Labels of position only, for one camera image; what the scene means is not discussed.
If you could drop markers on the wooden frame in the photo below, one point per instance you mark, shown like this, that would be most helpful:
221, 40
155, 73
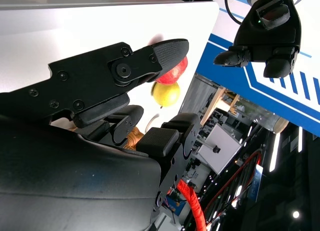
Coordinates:
217, 98

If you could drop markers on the blue white printed board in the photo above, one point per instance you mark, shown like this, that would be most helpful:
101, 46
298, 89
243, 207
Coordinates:
225, 66

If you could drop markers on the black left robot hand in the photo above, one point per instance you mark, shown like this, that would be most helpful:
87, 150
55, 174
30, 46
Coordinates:
270, 38

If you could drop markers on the white box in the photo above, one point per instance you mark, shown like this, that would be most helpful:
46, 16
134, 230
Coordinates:
222, 148

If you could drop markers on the yellow-green pear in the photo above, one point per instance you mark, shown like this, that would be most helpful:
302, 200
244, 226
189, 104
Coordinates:
166, 94

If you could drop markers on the red apple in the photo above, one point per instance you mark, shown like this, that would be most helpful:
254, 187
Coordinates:
175, 73

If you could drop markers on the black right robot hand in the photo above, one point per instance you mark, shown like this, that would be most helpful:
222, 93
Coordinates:
75, 166

